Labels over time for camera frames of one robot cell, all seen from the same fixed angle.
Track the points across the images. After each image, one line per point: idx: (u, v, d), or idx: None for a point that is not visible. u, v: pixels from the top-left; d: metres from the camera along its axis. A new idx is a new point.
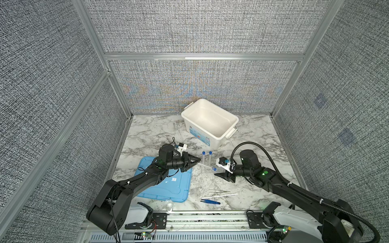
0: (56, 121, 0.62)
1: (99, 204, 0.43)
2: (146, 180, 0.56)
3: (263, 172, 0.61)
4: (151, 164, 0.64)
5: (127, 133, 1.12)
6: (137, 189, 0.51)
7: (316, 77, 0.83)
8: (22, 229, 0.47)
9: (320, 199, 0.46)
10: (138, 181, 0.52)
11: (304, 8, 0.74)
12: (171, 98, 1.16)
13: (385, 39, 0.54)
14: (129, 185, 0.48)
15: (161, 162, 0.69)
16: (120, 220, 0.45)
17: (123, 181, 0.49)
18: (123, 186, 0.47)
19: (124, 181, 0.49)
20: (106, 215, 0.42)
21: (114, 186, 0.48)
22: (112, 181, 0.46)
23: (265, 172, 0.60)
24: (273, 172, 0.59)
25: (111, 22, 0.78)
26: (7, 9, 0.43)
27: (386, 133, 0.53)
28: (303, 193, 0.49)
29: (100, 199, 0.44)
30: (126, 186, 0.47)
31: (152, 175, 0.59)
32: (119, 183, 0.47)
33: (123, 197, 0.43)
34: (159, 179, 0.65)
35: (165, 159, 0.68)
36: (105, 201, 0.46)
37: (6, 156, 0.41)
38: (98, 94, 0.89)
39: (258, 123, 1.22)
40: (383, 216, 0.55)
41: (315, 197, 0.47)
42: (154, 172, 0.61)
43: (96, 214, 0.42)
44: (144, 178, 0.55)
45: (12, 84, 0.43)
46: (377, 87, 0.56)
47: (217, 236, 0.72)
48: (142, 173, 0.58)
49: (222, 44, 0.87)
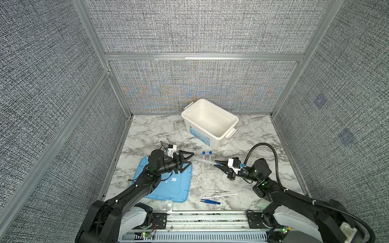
0: (56, 121, 0.62)
1: (86, 228, 0.41)
2: (136, 195, 0.53)
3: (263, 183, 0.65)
4: (143, 172, 0.65)
5: (127, 133, 1.12)
6: (127, 205, 0.49)
7: (316, 77, 0.83)
8: (22, 229, 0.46)
9: (313, 201, 0.48)
10: (128, 197, 0.50)
11: (304, 8, 0.73)
12: (171, 98, 1.16)
13: (384, 39, 0.54)
14: (117, 204, 0.45)
15: (152, 170, 0.66)
16: (112, 242, 0.44)
17: (111, 201, 0.46)
18: (111, 206, 0.44)
19: (112, 201, 0.46)
20: (95, 238, 0.41)
21: (102, 206, 0.45)
22: (99, 203, 0.44)
23: (265, 183, 0.65)
24: (272, 182, 0.63)
25: (111, 22, 0.78)
26: (7, 9, 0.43)
27: (386, 133, 0.54)
28: (297, 195, 0.52)
29: (87, 223, 0.42)
30: (115, 205, 0.45)
31: (143, 186, 0.57)
32: (106, 203, 0.45)
33: (112, 218, 0.41)
34: (151, 188, 0.63)
35: (156, 167, 0.65)
36: (93, 224, 0.43)
37: (6, 156, 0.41)
38: (98, 94, 0.89)
39: (258, 124, 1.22)
40: (383, 216, 0.55)
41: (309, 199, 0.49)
42: (145, 183, 0.59)
43: (85, 239, 0.40)
44: (133, 192, 0.52)
45: (12, 84, 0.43)
46: (377, 87, 0.56)
47: (218, 236, 0.72)
48: (132, 186, 0.55)
49: (222, 44, 0.87)
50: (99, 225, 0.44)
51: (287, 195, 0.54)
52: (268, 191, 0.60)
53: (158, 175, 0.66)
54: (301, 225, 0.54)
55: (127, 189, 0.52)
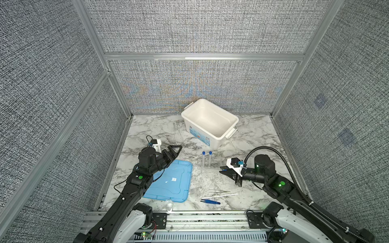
0: (56, 121, 0.62)
1: None
2: (123, 213, 0.48)
3: (279, 183, 0.56)
4: (132, 174, 0.58)
5: (127, 133, 1.12)
6: (114, 229, 0.45)
7: (316, 77, 0.83)
8: (22, 229, 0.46)
9: (347, 229, 0.43)
10: (114, 218, 0.45)
11: (304, 8, 0.73)
12: (171, 98, 1.16)
13: (385, 39, 0.54)
14: (103, 232, 0.41)
15: (144, 169, 0.61)
16: None
17: (94, 230, 0.41)
18: (96, 236, 0.40)
19: (96, 229, 0.42)
20: None
21: (86, 240, 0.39)
22: (82, 235, 0.40)
23: (282, 184, 0.55)
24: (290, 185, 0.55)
25: (111, 22, 0.78)
26: (7, 9, 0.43)
27: (386, 133, 0.54)
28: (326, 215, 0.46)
29: None
30: (100, 233, 0.41)
31: (131, 196, 0.51)
32: (90, 234, 0.41)
33: None
34: (143, 189, 0.57)
35: (148, 165, 0.60)
36: None
37: (6, 156, 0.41)
38: (98, 94, 0.89)
39: (258, 124, 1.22)
40: (383, 216, 0.55)
41: (341, 224, 0.44)
42: (134, 190, 0.53)
43: None
44: (119, 211, 0.47)
45: (12, 84, 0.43)
46: (377, 87, 0.56)
47: (217, 236, 0.72)
48: (119, 199, 0.50)
49: (222, 44, 0.87)
50: None
51: (316, 214, 0.47)
52: (286, 195, 0.52)
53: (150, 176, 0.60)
54: (308, 236, 0.54)
55: (110, 210, 0.46)
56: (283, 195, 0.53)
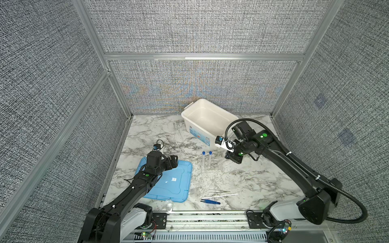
0: (56, 121, 0.62)
1: (85, 238, 0.40)
2: (132, 199, 0.52)
3: (262, 134, 0.54)
4: (137, 173, 0.63)
5: (127, 133, 1.12)
6: (124, 210, 0.48)
7: (316, 77, 0.83)
8: (22, 229, 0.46)
9: (317, 176, 0.43)
10: (125, 201, 0.49)
11: (304, 8, 0.74)
12: (171, 98, 1.16)
13: (385, 39, 0.54)
14: (115, 209, 0.44)
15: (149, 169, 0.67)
16: None
17: (108, 207, 0.45)
18: (109, 211, 0.43)
19: (109, 206, 0.45)
20: None
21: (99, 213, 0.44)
22: (95, 210, 0.43)
23: (264, 135, 0.54)
24: (273, 137, 0.53)
25: (111, 21, 0.78)
26: (7, 9, 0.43)
27: (386, 133, 0.54)
28: (302, 165, 0.46)
29: (85, 231, 0.41)
30: (112, 210, 0.44)
31: (140, 187, 0.56)
32: (104, 210, 0.44)
33: (111, 223, 0.40)
34: (148, 187, 0.61)
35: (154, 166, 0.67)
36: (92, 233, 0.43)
37: (6, 156, 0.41)
38: (98, 94, 0.89)
39: (257, 124, 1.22)
40: (383, 216, 0.55)
41: (312, 172, 0.44)
42: (142, 183, 0.58)
43: None
44: (129, 196, 0.51)
45: (12, 84, 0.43)
46: (377, 87, 0.56)
47: (217, 236, 0.72)
48: (128, 188, 0.54)
49: (222, 44, 0.87)
50: (99, 232, 0.44)
51: (290, 163, 0.47)
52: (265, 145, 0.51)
53: (156, 175, 0.66)
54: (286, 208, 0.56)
55: (122, 193, 0.51)
56: (263, 145, 0.52)
